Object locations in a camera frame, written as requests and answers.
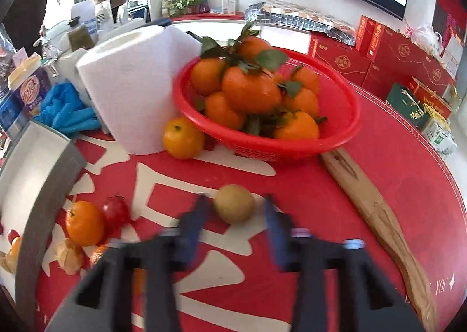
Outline white and green box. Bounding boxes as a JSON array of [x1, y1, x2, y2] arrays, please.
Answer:
[[421, 117, 458, 158]]

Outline small white box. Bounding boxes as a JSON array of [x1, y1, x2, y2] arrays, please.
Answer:
[[212, 0, 252, 15]]

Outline checked cloth bag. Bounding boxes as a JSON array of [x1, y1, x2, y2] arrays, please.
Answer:
[[244, 0, 356, 46]]

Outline purple carton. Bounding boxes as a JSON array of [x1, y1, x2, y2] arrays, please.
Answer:
[[7, 55, 53, 128]]

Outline glass jar with dark contents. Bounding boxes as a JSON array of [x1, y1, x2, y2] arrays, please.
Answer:
[[67, 16, 96, 52]]

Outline clear plastic bag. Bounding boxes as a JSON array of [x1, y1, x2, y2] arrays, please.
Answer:
[[405, 22, 444, 55]]

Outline husked physalis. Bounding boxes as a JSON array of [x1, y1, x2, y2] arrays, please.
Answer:
[[0, 251, 17, 274], [54, 239, 85, 275]]

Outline green gift box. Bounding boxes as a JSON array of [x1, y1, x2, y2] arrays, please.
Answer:
[[386, 82, 431, 132]]

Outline white tray with grey sides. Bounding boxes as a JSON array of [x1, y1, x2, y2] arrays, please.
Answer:
[[0, 120, 87, 303]]

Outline pile of leafy mandarins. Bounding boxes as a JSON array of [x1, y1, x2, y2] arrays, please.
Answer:
[[190, 22, 329, 141]]

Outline wooden toy sword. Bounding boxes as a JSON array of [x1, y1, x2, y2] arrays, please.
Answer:
[[320, 148, 438, 331]]

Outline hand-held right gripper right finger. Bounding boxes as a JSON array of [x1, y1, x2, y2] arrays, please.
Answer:
[[263, 194, 426, 332]]

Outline white paper towel roll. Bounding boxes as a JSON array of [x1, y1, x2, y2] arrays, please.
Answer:
[[75, 26, 203, 155]]

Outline brown-green kiwi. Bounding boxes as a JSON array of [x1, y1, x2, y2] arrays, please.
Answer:
[[213, 184, 256, 225]]

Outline blue rubber gloves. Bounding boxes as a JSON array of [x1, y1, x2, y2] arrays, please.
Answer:
[[33, 83, 101, 136]]

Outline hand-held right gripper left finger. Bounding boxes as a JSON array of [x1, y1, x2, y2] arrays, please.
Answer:
[[44, 194, 210, 332]]

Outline red plastic basket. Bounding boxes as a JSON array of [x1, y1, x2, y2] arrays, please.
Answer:
[[172, 48, 362, 162]]

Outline green potted plant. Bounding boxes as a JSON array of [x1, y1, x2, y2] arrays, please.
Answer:
[[162, 0, 211, 19]]

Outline orange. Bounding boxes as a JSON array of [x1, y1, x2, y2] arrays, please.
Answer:
[[8, 236, 22, 263], [65, 201, 106, 247], [163, 117, 205, 160]]

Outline blue box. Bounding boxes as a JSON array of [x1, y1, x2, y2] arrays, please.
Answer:
[[0, 93, 30, 139]]

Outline stack of red gift boxes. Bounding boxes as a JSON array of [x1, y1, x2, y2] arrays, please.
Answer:
[[308, 15, 456, 117]]

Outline white plastic jug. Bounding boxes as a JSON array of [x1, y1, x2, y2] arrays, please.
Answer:
[[70, 0, 99, 32]]

